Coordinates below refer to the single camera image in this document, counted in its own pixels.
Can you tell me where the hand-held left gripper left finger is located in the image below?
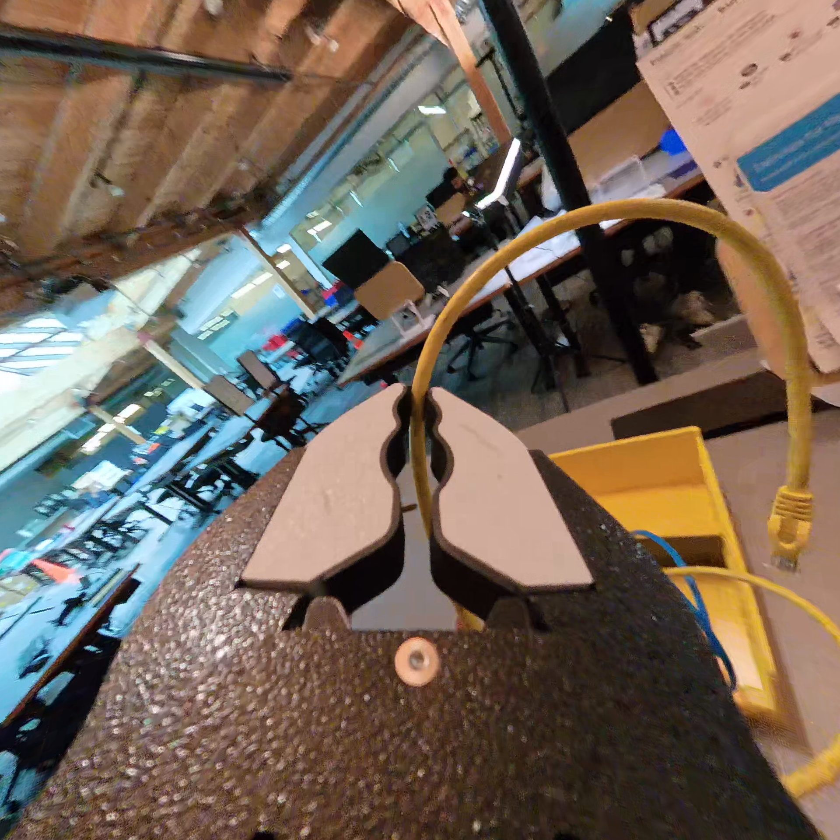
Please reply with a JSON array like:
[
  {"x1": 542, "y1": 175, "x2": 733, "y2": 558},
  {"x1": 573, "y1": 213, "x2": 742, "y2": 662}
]
[{"x1": 242, "y1": 385, "x2": 409, "y2": 616}]

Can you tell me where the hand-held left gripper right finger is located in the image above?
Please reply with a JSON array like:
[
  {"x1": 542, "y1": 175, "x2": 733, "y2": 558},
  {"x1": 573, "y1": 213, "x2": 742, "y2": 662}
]
[{"x1": 429, "y1": 388, "x2": 594, "y2": 619}]

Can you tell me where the large yellow plastic bin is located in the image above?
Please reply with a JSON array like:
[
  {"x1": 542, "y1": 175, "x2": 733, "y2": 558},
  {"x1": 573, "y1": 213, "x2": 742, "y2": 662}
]
[{"x1": 547, "y1": 428, "x2": 783, "y2": 723}]

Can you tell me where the blue ethernet cable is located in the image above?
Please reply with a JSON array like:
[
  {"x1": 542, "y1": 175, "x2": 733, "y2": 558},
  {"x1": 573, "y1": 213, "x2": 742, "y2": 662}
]
[{"x1": 633, "y1": 530, "x2": 739, "y2": 692}]

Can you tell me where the yellow ethernet cable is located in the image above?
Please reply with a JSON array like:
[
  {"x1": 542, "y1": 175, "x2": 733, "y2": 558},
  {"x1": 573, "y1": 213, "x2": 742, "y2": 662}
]
[{"x1": 409, "y1": 199, "x2": 840, "y2": 799}]

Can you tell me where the grey desk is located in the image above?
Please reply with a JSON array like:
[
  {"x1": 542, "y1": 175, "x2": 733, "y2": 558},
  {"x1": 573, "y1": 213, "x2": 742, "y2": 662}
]
[{"x1": 517, "y1": 315, "x2": 840, "y2": 840}]

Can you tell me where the black office chair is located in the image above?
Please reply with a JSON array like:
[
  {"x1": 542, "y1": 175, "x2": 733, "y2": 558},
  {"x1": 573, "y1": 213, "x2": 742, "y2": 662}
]
[{"x1": 446, "y1": 308, "x2": 520, "y2": 383}]

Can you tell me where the long wooden workbench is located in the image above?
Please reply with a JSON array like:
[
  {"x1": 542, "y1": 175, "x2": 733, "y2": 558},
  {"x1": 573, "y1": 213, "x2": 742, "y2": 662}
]
[{"x1": 337, "y1": 170, "x2": 709, "y2": 389}]

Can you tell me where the black monitor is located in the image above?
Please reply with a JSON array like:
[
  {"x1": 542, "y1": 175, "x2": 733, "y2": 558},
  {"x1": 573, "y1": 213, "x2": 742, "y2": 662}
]
[{"x1": 322, "y1": 230, "x2": 393, "y2": 290}]

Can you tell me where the orange traffic cone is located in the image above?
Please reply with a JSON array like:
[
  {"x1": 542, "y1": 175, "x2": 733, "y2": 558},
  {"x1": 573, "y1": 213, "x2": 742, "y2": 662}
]
[{"x1": 32, "y1": 558, "x2": 84, "y2": 586}]

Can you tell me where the black tripod pole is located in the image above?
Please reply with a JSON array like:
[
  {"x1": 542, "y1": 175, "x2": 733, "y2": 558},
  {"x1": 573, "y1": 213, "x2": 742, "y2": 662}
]
[{"x1": 482, "y1": 0, "x2": 659, "y2": 386}]

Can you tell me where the black desk cable cover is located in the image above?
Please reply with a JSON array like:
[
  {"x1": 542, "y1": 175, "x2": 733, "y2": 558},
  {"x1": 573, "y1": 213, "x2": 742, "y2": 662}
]
[{"x1": 610, "y1": 370, "x2": 792, "y2": 440}]

